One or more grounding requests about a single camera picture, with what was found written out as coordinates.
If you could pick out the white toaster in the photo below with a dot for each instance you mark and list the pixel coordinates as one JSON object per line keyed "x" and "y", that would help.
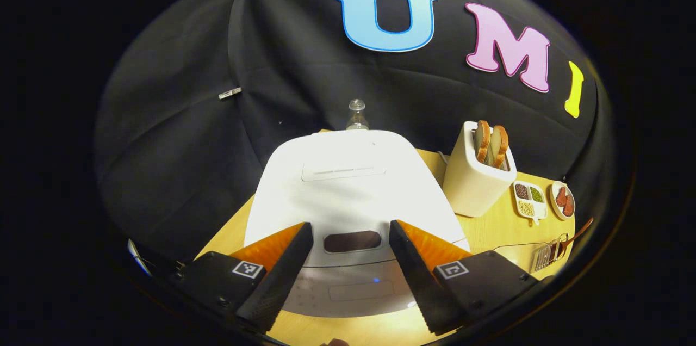
{"x": 473, "y": 188}

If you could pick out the white rice cooker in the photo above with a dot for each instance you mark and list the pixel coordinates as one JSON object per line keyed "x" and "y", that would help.
{"x": 348, "y": 193}

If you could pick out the white round plate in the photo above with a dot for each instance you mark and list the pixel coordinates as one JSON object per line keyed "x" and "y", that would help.
{"x": 552, "y": 199}

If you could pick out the silver backdrop clip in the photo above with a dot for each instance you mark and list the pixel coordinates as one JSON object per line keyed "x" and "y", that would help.
{"x": 229, "y": 93}

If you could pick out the red meat piece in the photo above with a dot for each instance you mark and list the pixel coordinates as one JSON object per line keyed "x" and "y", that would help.
{"x": 569, "y": 206}
{"x": 561, "y": 197}

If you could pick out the clear glass bottle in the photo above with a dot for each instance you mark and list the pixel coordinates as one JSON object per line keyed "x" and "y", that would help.
{"x": 357, "y": 117}

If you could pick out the white divided bean dish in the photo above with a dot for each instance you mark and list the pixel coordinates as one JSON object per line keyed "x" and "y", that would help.
{"x": 530, "y": 202}

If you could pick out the black backdrop cloth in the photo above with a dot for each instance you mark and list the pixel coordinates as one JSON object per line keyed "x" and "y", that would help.
{"x": 179, "y": 144}

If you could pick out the toasted bread slice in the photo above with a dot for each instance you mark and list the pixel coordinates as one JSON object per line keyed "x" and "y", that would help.
{"x": 482, "y": 142}
{"x": 500, "y": 146}

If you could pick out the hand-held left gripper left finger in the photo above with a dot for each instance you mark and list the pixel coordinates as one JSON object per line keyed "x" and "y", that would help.
{"x": 277, "y": 286}

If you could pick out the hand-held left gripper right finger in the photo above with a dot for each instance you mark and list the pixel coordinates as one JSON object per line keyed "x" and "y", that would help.
{"x": 418, "y": 280}

